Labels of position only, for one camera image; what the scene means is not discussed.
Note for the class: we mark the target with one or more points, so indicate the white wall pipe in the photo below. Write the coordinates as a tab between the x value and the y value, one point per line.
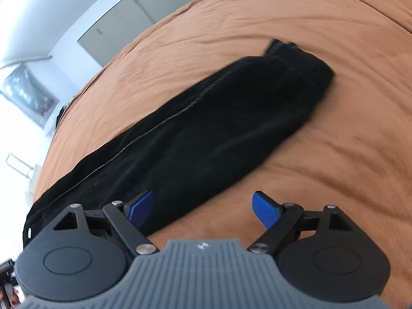
29	60

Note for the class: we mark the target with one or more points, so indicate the black pants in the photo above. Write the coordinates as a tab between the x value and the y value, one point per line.
193	135

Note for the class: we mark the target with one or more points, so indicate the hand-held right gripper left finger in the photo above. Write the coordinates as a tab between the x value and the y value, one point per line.
141	209

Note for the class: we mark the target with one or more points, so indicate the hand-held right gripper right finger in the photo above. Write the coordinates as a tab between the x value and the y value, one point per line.
265	210

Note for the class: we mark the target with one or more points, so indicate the white wall panel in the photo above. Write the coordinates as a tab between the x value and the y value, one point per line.
20	165

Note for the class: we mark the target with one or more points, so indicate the brown bed blanket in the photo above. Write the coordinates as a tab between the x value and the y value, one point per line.
322	135

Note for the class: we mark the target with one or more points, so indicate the black object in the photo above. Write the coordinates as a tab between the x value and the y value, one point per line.
61	116

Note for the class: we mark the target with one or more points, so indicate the grey wardrobe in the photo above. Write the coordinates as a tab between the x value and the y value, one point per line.
128	22

